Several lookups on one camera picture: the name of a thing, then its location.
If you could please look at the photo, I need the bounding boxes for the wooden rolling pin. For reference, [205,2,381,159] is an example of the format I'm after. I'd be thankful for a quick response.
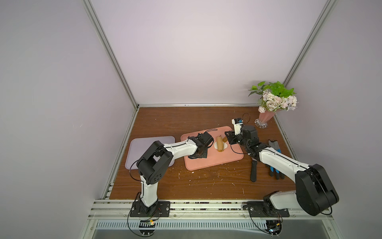
[214,136,228,152]

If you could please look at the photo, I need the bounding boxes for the pink silicone mat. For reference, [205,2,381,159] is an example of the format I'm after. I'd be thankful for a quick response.
[184,126,244,171]

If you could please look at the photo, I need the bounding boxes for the small dough piece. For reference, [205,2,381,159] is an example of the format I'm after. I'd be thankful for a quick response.
[214,142,228,151]

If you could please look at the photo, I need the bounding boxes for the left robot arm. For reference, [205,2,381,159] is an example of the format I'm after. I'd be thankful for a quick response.
[136,131,214,209]

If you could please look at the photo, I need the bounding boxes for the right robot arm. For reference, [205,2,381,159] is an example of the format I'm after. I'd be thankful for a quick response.
[225,125,339,216]

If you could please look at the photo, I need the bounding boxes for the pink glass vase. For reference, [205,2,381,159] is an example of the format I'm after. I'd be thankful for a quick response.
[255,111,276,128]

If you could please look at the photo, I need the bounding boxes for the blue work glove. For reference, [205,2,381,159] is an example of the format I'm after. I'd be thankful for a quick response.
[267,139,286,180]

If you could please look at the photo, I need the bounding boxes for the artificial flower bouquet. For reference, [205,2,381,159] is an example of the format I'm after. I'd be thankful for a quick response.
[248,81,298,113]

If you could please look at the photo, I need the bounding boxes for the purple silicone mat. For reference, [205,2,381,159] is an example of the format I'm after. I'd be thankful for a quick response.
[125,136,175,170]

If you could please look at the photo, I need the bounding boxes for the black handled metal scraper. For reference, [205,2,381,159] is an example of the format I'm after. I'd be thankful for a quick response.
[250,159,258,182]

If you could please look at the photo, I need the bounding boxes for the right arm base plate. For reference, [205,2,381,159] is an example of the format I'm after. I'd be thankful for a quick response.
[243,201,290,218]

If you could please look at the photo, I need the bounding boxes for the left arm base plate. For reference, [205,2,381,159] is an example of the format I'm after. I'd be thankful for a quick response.
[129,201,171,218]

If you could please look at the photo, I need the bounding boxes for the aluminium frame rail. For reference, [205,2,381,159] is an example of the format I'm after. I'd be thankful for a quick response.
[88,200,329,220]

